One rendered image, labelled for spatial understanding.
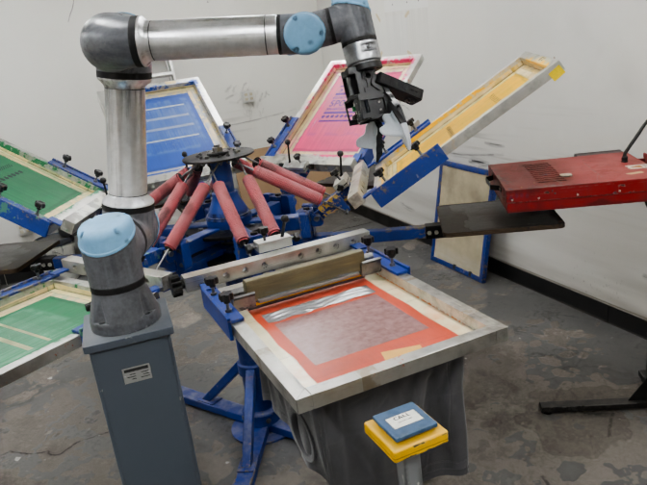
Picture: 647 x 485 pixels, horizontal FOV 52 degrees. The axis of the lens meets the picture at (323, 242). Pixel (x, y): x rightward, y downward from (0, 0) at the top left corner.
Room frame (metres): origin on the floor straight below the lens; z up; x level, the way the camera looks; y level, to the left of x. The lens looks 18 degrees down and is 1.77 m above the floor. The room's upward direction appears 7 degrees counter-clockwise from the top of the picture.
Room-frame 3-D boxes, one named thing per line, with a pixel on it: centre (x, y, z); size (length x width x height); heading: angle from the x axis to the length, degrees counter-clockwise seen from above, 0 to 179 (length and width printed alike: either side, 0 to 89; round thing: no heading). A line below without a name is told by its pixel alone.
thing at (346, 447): (1.49, -0.13, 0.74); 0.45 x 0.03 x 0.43; 112
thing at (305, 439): (1.64, 0.13, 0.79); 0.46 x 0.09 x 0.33; 22
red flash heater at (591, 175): (2.55, -1.02, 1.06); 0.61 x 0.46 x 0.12; 82
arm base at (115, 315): (1.36, 0.45, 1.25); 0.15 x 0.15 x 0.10
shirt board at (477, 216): (2.65, -0.28, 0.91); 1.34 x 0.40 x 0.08; 82
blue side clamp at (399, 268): (2.09, -0.18, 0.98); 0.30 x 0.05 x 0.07; 22
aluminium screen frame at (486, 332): (1.76, -0.02, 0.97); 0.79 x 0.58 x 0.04; 22
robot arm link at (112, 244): (1.36, 0.45, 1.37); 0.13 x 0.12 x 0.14; 177
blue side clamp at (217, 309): (1.88, 0.33, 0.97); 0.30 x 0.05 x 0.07; 22
